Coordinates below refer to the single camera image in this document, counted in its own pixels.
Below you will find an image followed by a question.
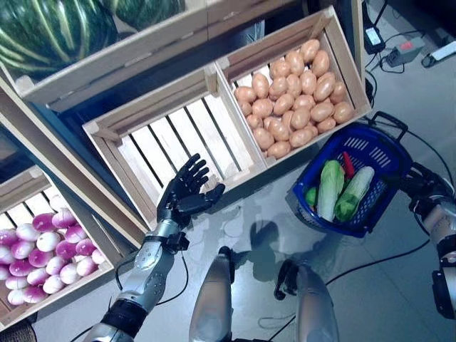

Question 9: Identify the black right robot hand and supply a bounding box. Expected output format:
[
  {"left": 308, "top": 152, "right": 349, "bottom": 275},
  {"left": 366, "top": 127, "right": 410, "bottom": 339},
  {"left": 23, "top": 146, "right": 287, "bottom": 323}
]
[{"left": 383, "top": 162, "right": 447, "bottom": 212}]

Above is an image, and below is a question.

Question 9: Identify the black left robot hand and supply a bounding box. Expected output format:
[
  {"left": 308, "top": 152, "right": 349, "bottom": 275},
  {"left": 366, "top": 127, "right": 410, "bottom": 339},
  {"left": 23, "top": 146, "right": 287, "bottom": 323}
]
[{"left": 156, "top": 153, "right": 226, "bottom": 229}]

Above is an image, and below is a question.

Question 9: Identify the napa cabbage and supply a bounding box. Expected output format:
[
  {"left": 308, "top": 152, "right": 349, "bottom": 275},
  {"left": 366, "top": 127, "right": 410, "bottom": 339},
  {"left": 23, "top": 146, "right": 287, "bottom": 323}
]
[
  {"left": 333, "top": 166, "right": 375, "bottom": 222},
  {"left": 316, "top": 160, "right": 346, "bottom": 222}
]

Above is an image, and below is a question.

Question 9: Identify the blue plastic shopping basket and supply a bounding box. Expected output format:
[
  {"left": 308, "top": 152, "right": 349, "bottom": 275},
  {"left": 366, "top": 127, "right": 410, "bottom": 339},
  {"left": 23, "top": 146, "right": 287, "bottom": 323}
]
[{"left": 292, "top": 110, "right": 414, "bottom": 238}]

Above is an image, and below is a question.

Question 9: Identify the woven wicker basket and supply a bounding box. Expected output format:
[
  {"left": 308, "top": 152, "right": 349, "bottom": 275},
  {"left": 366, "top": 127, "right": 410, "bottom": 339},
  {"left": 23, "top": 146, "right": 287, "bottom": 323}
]
[{"left": 0, "top": 318, "right": 38, "bottom": 342}]

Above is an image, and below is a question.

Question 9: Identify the red chili pepper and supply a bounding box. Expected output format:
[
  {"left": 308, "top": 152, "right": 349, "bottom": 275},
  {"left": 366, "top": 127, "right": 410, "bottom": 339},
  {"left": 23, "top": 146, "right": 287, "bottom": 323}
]
[{"left": 342, "top": 151, "right": 356, "bottom": 178}]

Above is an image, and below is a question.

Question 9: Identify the wooden slatted crate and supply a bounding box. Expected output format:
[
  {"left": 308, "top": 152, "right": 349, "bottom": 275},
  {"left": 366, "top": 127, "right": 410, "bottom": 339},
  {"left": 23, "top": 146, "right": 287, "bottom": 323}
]
[
  {"left": 14, "top": 0, "right": 304, "bottom": 113},
  {"left": 82, "top": 63, "right": 268, "bottom": 231},
  {"left": 0, "top": 165, "right": 115, "bottom": 328},
  {"left": 213, "top": 5, "right": 373, "bottom": 168}
]

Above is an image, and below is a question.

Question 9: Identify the brown potato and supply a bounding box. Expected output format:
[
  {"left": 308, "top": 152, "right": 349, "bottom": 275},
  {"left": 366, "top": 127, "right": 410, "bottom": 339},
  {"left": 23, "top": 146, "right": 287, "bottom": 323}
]
[
  {"left": 234, "top": 86, "right": 257, "bottom": 104},
  {"left": 333, "top": 101, "right": 355, "bottom": 124},
  {"left": 300, "top": 38, "right": 321, "bottom": 63},
  {"left": 266, "top": 141, "right": 292, "bottom": 160}
]

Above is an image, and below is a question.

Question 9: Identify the purple and white turnip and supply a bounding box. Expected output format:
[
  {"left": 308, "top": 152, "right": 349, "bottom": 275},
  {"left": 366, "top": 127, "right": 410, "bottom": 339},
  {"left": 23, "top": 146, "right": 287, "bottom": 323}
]
[
  {"left": 64, "top": 224, "right": 88, "bottom": 244},
  {"left": 51, "top": 208, "right": 78, "bottom": 229},
  {"left": 32, "top": 212, "right": 56, "bottom": 232}
]

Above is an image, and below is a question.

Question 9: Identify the wooden display shelf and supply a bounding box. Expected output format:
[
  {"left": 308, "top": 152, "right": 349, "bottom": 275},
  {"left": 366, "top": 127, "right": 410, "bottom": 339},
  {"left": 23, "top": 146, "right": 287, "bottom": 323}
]
[{"left": 0, "top": 0, "right": 365, "bottom": 250}]

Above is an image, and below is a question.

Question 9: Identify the grey box with red label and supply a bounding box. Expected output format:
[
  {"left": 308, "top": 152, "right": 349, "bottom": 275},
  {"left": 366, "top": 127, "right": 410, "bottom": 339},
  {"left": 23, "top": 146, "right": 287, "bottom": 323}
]
[{"left": 386, "top": 35, "right": 427, "bottom": 67}]

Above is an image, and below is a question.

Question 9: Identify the black power brick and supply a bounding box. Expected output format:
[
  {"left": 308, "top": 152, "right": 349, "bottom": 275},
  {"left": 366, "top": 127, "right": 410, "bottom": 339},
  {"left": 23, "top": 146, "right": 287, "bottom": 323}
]
[{"left": 363, "top": 26, "right": 386, "bottom": 54}]

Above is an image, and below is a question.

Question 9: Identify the small green striped pumpkin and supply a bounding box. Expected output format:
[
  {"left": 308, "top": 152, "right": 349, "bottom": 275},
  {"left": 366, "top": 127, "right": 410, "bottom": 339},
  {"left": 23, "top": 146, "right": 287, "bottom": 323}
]
[{"left": 103, "top": 0, "right": 186, "bottom": 31}]

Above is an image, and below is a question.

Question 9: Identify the large green striped pumpkin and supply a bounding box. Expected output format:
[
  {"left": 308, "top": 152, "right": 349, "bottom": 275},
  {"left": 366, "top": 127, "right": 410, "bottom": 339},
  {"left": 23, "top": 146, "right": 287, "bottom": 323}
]
[{"left": 0, "top": 0, "right": 118, "bottom": 72}]

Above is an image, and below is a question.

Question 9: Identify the black floor cable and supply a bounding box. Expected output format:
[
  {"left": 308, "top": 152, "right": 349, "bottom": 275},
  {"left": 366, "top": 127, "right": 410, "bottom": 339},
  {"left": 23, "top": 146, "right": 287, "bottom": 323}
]
[{"left": 326, "top": 238, "right": 432, "bottom": 286}]

